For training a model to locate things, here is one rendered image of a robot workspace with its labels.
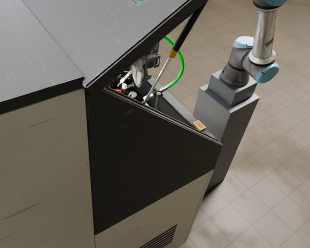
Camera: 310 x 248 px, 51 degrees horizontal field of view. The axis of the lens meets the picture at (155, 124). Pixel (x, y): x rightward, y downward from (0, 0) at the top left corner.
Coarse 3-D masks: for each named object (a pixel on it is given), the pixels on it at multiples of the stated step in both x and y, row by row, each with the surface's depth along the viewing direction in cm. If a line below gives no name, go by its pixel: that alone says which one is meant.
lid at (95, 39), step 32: (32, 0) 85; (64, 0) 80; (96, 0) 76; (128, 0) 72; (160, 0) 69; (192, 0) 67; (64, 32) 75; (96, 32) 71; (128, 32) 68; (160, 32) 68; (96, 64) 67; (128, 64) 68
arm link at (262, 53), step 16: (256, 0) 123; (272, 0) 117; (256, 16) 130; (272, 16) 127; (256, 32) 136; (272, 32) 133; (256, 48) 141; (272, 48) 141; (256, 64) 146; (272, 64) 145; (256, 80) 151
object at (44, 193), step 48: (0, 0) 84; (0, 48) 69; (48, 48) 71; (0, 96) 59; (48, 96) 64; (0, 144) 65; (48, 144) 72; (0, 192) 73; (48, 192) 84; (0, 240) 85; (48, 240) 99
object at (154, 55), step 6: (156, 48) 118; (144, 54) 117; (150, 54) 119; (156, 54) 120; (138, 60) 118; (144, 60) 117; (150, 60) 118; (156, 60) 121; (138, 66) 119; (150, 66) 122; (156, 66) 122
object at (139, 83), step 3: (138, 72) 122; (147, 72) 123; (138, 75) 123; (147, 75) 124; (150, 75) 125; (138, 78) 124; (147, 78) 126; (150, 78) 127; (138, 81) 124; (144, 81) 126; (138, 84) 125; (141, 84) 125; (138, 87) 128
